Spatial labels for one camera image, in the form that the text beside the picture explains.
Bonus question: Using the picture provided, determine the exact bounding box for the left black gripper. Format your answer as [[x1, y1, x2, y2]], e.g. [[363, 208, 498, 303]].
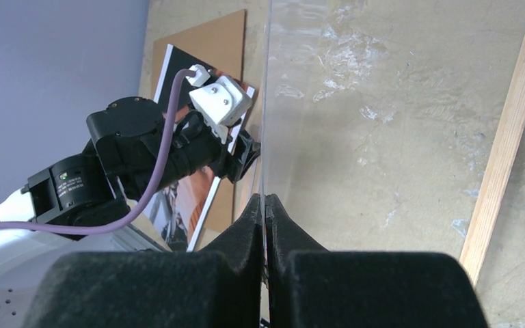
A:
[[167, 110, 260, 183]]

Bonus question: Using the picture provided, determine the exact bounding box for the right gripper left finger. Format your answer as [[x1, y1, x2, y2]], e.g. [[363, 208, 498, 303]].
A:
[[194, 193, 263, 327]]

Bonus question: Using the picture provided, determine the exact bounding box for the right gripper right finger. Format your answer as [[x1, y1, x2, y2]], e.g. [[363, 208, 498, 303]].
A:
[[265, 194, 331, 327]]

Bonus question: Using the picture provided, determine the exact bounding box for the printed photo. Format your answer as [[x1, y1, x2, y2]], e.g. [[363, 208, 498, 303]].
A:
[[144, 44, 245, 251]]

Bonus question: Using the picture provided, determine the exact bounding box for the clear glass pane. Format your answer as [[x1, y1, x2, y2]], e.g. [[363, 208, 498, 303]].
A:
[[262, 1, 525, 257]]

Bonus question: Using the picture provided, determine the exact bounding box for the white wooden picture frame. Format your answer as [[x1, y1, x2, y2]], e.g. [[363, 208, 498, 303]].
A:
[[459, 34, 525, 286]]

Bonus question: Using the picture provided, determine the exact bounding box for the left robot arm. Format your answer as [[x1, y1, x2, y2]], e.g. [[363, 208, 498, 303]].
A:
[[0, 97, 263, 327]]

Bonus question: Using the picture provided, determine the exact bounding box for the brown cardboard backing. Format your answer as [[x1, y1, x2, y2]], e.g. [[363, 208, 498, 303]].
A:
[[146, 9, 247, 233]]

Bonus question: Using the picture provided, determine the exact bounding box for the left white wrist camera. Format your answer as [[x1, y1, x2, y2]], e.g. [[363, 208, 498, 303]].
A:
[[187, 64, 254, 144]]

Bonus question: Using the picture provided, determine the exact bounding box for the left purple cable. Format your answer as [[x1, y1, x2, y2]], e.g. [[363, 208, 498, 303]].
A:
[[0, 68, 198, 238]]

